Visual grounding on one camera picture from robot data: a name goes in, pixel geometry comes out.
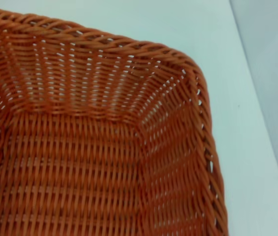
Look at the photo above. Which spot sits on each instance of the orange woven rattan basket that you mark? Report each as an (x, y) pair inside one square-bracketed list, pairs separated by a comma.
[(79, 159)]

